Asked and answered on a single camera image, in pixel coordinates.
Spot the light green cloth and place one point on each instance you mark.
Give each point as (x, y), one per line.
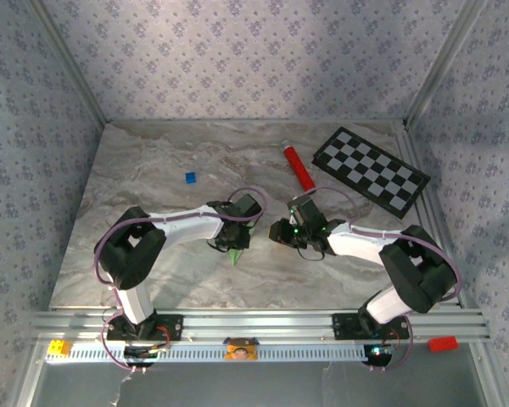
(236, 256)

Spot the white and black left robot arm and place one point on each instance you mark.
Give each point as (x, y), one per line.
(186, 224)

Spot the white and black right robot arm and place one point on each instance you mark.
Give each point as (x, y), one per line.
(356, 243)

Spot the red cylindrical tube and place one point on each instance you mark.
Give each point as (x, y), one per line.
(298, 165)

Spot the small blue block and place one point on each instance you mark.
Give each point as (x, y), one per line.
(190, 177)

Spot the black and white checkerboard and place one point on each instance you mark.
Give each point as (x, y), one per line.
(365, 159)

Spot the orange cartoon face figure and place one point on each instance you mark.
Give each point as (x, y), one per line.
(240, 349)

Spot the red toy brick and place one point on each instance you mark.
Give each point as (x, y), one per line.
(443, 344)

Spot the yellow toy brick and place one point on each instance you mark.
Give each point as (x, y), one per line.
(59, 347)

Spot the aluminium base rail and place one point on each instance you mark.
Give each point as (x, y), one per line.
(258, 324)

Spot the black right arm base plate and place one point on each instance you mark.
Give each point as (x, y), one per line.
(343, 326)

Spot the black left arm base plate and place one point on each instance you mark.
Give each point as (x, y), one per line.
(174, 326)

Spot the aluminium side rail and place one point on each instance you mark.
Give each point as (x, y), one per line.
(409, 148)

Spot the aluminium frame post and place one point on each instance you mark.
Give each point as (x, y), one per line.
(441, 63)

